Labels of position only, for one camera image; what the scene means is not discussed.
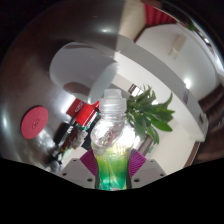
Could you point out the clear bottle with green drink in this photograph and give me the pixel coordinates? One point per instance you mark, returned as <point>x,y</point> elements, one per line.
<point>113,156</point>

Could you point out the flat round red coaster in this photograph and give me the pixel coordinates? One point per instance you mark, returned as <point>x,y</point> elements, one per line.
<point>34,122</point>

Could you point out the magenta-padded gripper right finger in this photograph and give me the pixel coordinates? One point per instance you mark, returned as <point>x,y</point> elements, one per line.
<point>150,173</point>

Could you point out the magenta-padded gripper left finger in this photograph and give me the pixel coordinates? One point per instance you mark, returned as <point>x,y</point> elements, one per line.
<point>75,173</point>

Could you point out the potted plant in white pot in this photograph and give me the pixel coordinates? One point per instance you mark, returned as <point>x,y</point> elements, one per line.
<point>148,113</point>

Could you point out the wall lamp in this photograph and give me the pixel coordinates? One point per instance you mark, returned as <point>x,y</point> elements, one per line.
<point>187,83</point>

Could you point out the white wall heater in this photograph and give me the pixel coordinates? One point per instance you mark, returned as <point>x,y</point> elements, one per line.
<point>177,45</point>

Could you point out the red box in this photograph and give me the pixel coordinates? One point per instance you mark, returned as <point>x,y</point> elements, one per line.
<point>83,113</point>

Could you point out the black flat device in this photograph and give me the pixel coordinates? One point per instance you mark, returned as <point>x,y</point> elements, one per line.
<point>61,133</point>

